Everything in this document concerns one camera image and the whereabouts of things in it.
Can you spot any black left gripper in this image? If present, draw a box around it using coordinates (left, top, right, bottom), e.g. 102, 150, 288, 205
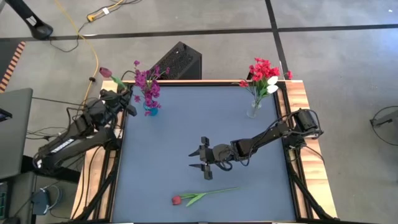
99, 88, 138, 118

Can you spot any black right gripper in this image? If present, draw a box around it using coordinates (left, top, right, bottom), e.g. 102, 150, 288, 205
188, 136, 233, 180

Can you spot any red artificial tulip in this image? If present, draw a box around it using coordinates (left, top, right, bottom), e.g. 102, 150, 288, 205
98, 67, 128, 93
171, 186, 241, 207

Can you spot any blue glass vase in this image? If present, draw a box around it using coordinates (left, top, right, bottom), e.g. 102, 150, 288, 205
142, 102, 159, 117

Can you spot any clear glass vase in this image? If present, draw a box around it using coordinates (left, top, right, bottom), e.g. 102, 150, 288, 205
246, 98, 262, 119

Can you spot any grey table mat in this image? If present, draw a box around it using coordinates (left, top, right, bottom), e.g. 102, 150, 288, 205
111, 85, 297, 222

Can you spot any black computer tower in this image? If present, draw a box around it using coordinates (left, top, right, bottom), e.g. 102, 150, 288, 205
139, 41, 203, 81

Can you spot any black floor stand leg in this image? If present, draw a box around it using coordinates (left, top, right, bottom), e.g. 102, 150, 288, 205
4, 0, 54, 40

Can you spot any orange black striped floor mat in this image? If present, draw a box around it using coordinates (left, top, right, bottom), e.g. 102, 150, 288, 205
0, 41, 26, 93

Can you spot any dark device with blue screen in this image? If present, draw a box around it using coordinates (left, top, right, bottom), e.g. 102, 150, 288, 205
0, 108, 13, 123

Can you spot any grey round device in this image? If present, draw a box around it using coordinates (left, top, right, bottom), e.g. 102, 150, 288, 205
30, 185, 63, 216

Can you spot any long yellow floor cable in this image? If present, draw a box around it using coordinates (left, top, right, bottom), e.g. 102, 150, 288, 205
52, 0, 100, 105

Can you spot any yellow cable with plug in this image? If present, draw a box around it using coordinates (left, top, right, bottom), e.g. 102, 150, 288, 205
86, 0, 125, 22

